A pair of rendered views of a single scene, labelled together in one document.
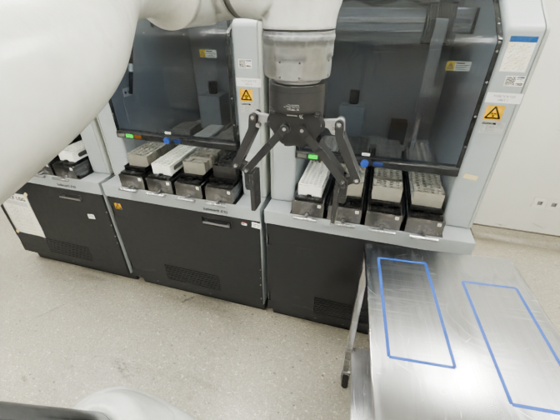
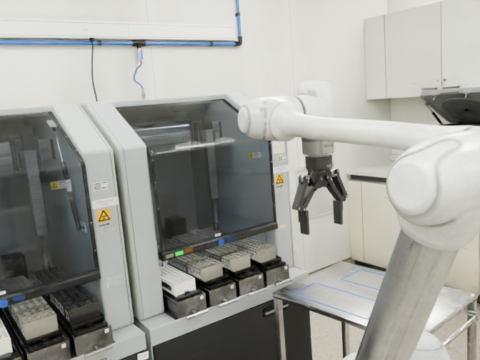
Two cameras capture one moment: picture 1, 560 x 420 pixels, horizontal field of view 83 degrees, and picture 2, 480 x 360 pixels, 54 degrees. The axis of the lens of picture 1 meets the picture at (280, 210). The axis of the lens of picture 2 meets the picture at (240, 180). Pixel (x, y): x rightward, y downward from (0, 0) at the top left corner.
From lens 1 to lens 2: 1.16 m
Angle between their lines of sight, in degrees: 53
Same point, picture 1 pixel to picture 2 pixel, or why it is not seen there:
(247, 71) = (103, 192)
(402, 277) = (317, 293)
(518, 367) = not seen: hidden behind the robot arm
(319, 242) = (208, 338)
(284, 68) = (327, 149)
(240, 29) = (93, 156)
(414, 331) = (358, 306)
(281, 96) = (324, 161)
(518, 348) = not seen: hidden behind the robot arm
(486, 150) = (283, 204)
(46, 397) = not seen: outside the picture
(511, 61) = (276, 147)
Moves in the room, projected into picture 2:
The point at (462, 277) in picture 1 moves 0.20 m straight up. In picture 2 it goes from (337, 278) to (335, 231)
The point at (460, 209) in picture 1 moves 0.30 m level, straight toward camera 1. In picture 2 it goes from (285, 253) to (313, 273)
